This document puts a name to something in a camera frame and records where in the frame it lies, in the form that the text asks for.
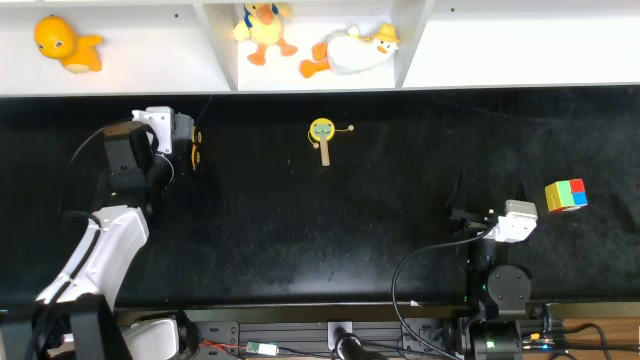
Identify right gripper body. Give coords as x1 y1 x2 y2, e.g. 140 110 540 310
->
448 208 496 234

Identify yellow wooden rattle drum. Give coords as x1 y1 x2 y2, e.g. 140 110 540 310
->
307 117 356 168

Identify grey and yellow toy truck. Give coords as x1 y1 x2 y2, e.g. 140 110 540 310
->
172 112 204 172

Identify yellow rubber duck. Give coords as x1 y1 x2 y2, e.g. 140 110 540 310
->
33 14 105 75

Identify many-coloured puzzle cube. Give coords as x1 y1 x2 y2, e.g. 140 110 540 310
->
544 178 589 214

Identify white shelf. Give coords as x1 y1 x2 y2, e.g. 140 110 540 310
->
0 0 640 98

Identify white plush duck yellow hat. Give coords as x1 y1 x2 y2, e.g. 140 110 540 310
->
299 22 401 79

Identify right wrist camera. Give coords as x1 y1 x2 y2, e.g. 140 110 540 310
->
491 199 539 244

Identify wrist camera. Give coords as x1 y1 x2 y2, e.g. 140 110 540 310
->
491 199 539 244
131 105 176 155

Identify mounting rail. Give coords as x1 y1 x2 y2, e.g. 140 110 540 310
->
179 302 616 360

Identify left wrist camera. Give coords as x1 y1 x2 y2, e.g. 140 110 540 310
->
131 105 176 155

